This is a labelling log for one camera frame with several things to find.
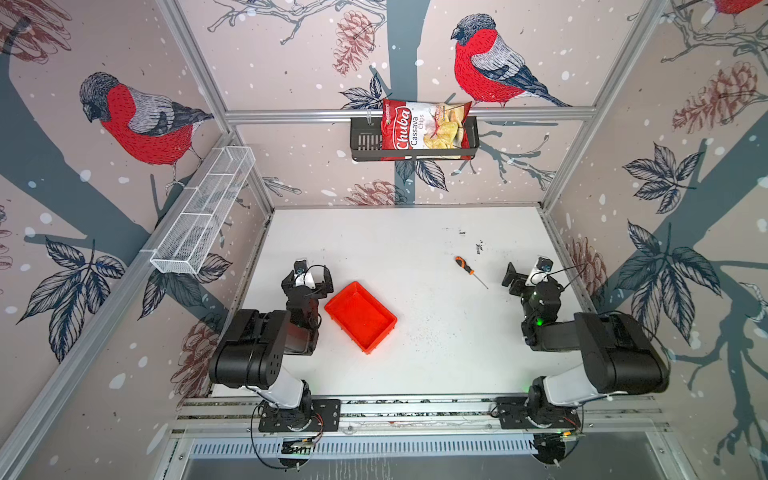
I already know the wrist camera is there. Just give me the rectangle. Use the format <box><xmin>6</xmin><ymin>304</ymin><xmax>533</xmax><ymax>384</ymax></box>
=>
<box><xmin>293</xmin><ymin>259</ymin><xmax>315</xmax><ymax>288</ymax></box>
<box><xmin>525</xmin><ymin>256</ymin><xmax>553</xmax><ymax>286</ymax></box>

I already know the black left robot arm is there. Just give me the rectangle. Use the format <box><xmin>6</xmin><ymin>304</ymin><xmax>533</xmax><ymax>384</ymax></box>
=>
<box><xmin>208</xmin><ymin>260</ymin><xmax>340</xmax><ymax>435</ymax></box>

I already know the aluminium front rail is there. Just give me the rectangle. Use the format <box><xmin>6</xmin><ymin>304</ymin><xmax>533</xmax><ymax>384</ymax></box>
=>
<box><xmin>169</xmin><ymin>393</ymin><xmax>672</xmax><ymax>438</ymax></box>

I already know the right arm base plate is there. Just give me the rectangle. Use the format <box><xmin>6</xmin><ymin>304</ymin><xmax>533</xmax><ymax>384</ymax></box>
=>
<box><xmin>490</xmin><ymin>395</ymin><xmax>582</xmax><ymax>430</ymax></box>

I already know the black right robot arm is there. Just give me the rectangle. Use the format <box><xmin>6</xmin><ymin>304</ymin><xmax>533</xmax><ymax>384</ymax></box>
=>
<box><xmin>492</xmin><ymin>257</ymin><xmax>669</xmax><ymax>431</ymax></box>

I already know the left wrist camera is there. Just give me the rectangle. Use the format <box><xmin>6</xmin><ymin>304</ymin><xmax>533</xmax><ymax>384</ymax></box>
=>
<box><xmin>293</xmin><ymin>259</ymin><xmax>315</xmax><ymax>288</ymax></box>

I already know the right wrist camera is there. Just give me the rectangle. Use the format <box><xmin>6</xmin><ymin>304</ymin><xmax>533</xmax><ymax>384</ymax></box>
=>
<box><xmin>525</xmin><ymin>256</ymin><xmax>553</xmax><ymax>286</ymax></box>

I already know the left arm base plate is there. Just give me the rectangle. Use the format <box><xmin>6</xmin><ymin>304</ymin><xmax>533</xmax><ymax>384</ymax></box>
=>
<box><xmin>256</xmin><ymin>398</ymin><xmax>341</xmax><ymax>434</ymax></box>

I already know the black wall basket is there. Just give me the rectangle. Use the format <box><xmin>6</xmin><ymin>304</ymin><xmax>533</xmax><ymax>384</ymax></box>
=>
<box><xmin>350</xmin><ymin>116</ymin><xmax>480</xmax><ymax>162</ymax></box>

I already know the orange black screwdriver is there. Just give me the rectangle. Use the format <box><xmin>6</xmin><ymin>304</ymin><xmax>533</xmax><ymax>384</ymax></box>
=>
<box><xmin>454</xmin><ymin>256</ymin><xmax>488</xmax><ymax>289</ymax></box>

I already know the red plastic bin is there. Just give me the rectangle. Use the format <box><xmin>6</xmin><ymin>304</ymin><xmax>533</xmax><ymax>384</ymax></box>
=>
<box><xmin>324</xmin><ymin>281</ymin><xmax>397</xmax><ymax>354</ymax></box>

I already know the red cassava chips bag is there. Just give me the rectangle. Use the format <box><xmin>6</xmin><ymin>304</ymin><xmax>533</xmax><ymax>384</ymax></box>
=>
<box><xmin>382</xmin><ymin>100</ymin><xmax>472</xmax><ymax>148</ymax></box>

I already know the white wire mesh basket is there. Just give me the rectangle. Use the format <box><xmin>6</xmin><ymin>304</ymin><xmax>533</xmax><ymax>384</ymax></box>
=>
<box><xmin>150</xmin><ymin>146</ymin><xmax>255</xmax><ymax>275</ymax></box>

